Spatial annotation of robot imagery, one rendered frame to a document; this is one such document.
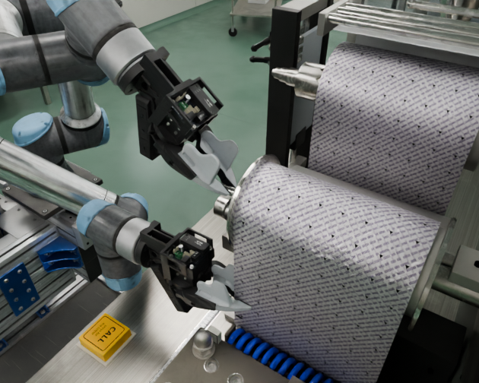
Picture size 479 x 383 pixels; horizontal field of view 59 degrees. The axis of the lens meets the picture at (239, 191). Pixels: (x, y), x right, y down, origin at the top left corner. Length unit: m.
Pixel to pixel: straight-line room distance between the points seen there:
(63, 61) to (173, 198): 1.98
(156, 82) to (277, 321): 0.39
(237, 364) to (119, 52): 0.49
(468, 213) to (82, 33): 1.03
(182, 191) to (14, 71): 2.05
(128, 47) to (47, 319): 1.46
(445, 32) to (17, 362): 1.67
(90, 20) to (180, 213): 1.98
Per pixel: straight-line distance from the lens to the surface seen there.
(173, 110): 0.57
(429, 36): 0.68
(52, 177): 0.91
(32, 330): 1.90
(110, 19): 0.62
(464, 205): 1.31
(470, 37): 0.68
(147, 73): 0.59
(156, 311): 0.93
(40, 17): 1.07
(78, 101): 1.26
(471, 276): 0.53
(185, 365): 0.71
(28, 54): 0.71
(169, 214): 2.51
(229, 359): 0.71
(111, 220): 0.77
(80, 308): 1.89
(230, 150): 0.60
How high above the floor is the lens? 1.65
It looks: 38 degrees down
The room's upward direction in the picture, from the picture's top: straight up
